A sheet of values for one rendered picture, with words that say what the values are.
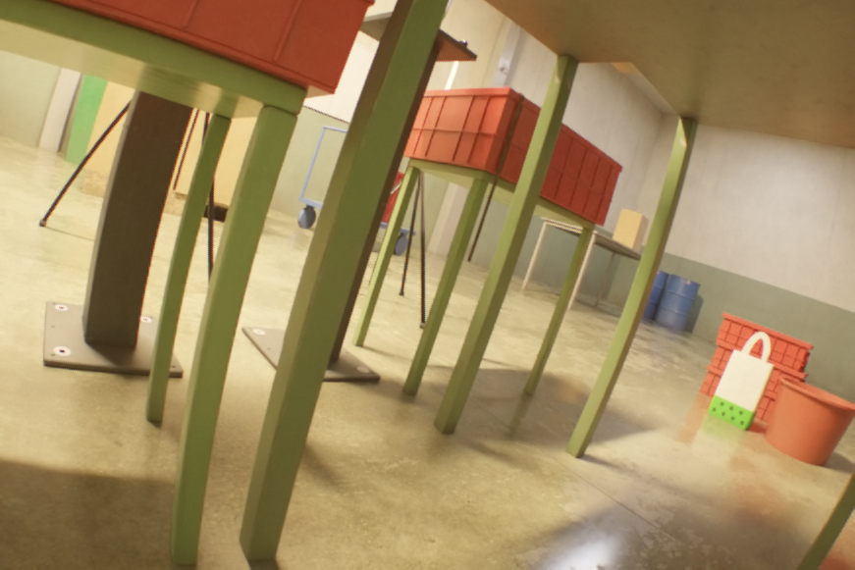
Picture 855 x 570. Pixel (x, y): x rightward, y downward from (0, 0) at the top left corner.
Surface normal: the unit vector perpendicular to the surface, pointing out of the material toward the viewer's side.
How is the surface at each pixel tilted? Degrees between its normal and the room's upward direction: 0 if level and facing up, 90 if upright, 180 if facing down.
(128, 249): 90
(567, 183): 90
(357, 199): 90
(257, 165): 90
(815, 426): 99
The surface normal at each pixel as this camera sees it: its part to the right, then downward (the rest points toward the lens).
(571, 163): 0.56, 0.25
